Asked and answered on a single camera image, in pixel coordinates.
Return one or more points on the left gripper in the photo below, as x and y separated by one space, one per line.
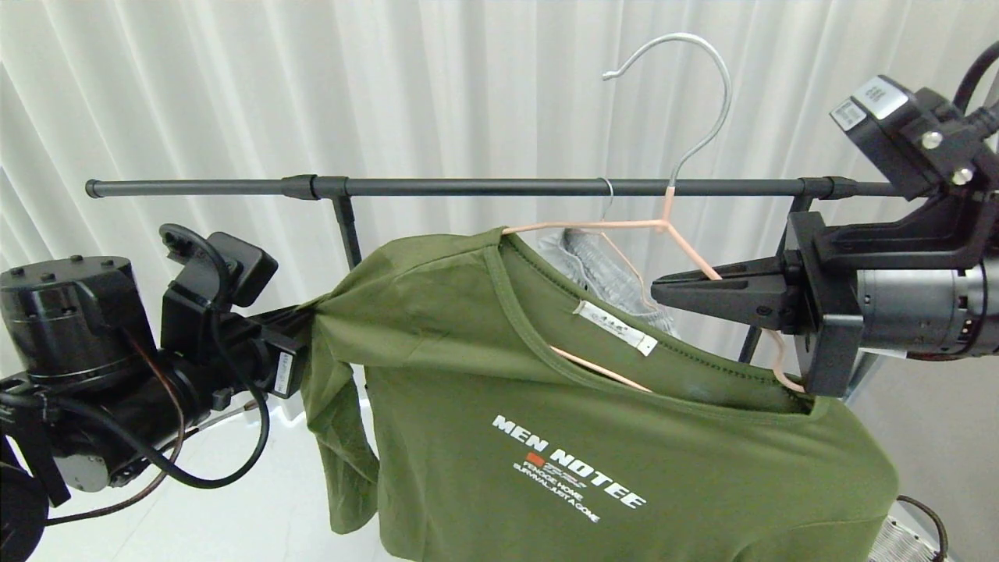
273 367

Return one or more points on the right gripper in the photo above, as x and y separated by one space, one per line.
905 312

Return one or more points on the pink clothes hanger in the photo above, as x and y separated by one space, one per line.
606 191
669 207

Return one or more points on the pale grey shorts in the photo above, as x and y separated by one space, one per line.
609 281

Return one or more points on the green long-sleeved shirt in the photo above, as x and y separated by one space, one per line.
546 390

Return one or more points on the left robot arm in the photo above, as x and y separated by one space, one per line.
70 312

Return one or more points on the black clothes rack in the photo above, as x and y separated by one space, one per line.
468 187

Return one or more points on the white laundry basket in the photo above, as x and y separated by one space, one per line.
897 542

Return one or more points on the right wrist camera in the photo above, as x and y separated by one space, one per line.
913 148

